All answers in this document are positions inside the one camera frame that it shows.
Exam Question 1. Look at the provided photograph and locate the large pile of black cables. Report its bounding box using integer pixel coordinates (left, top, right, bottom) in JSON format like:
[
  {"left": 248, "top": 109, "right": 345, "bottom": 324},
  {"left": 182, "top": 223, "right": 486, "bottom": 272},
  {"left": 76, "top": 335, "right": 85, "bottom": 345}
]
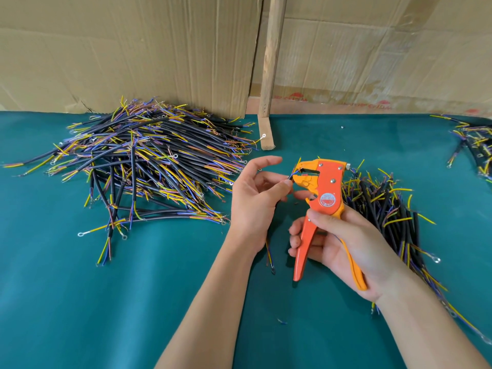
[{"left": 2, "top": 97, "right": 267, "bottom": 267}]

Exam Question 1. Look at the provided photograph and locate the person's right forearm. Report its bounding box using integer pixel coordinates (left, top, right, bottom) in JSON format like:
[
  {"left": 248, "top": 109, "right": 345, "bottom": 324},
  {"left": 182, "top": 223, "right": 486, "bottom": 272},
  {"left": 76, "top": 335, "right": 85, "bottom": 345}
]
[{"left": 375, "top": 265, "right": 491, "bottom": 369}]

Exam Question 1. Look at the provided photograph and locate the orange wire stripper tool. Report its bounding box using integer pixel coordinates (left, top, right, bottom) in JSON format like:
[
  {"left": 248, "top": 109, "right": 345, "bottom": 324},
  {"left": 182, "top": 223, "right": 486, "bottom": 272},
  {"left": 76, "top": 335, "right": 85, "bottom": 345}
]
[{"left": 292, "top": 158, "right": 368, "bottom": 292}]

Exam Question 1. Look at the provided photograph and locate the creased brown cardboard sheet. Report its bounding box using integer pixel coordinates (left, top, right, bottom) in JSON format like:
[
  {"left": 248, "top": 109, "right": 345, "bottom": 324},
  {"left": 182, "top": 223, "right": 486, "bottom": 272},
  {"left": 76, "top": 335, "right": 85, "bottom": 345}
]
[{"left": 0, "top": 0, "right": 264, "bottom": 120}]

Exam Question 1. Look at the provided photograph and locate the green table cloth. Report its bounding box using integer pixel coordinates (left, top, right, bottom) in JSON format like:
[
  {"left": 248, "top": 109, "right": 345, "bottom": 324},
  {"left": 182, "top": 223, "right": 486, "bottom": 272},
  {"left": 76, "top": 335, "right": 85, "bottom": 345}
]
[{"left": 0, "top": 111, "right": 492, "bottom": 369}]

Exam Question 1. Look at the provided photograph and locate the single black multicore cable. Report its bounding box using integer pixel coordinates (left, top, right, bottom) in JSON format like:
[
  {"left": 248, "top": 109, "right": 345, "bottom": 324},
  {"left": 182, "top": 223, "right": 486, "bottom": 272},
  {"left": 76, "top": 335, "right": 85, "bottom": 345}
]
[{"left": 264, "top": 157, "right": 304, "bottom": 275}]

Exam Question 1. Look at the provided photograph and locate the brown cardboard sheet red print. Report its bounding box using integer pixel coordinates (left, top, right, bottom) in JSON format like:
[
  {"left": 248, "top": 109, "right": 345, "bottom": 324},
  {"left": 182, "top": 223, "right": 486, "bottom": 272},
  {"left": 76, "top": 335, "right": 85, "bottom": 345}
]
[{"left": 246, "top": 0, "right": 492, "bottom": 116}]

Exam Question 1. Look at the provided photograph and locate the wooden post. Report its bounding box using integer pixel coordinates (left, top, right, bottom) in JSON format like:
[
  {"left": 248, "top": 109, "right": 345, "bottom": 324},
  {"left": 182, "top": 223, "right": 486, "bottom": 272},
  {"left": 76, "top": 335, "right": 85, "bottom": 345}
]
[{"left": 257, "top": 0, "right": 288, "bottom": 151}]

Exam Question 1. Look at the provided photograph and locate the small bunch of black cables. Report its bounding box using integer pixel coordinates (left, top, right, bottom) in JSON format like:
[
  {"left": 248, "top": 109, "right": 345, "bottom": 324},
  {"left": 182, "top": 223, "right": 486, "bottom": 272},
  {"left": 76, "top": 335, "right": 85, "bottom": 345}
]
[{"left": 430, "top": 114, "right": 492, "bottom": 185}]

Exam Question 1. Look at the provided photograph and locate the loose heap of black cables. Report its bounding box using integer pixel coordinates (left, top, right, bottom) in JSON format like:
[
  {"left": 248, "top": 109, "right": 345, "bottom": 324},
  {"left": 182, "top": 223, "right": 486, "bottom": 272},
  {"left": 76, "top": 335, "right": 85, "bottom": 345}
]
[{"left": 340, "top": 159, "right": 492, "bottom": 346}]

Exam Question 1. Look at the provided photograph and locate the person's right hand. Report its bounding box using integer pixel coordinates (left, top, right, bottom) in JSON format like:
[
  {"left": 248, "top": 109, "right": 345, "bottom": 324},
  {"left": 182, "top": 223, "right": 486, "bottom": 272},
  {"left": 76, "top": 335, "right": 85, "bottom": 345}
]
[{"left": 288, "top": 190, "right": 409, "bottom": 303}]

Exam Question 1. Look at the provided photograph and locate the person's left forearm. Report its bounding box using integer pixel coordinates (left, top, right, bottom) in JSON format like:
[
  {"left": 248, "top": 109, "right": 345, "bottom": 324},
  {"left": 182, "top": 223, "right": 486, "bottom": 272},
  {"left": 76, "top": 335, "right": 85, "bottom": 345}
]
[{"left": 155, "top": 232, "right": 268, "bottom": 369}]

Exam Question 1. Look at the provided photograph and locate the person's left hand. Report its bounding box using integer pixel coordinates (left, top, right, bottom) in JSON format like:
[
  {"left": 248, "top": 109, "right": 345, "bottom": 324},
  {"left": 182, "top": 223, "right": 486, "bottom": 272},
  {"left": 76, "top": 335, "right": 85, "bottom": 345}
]
[{"left": 229, "top": 155, "right": 294, "bottom": 255}]

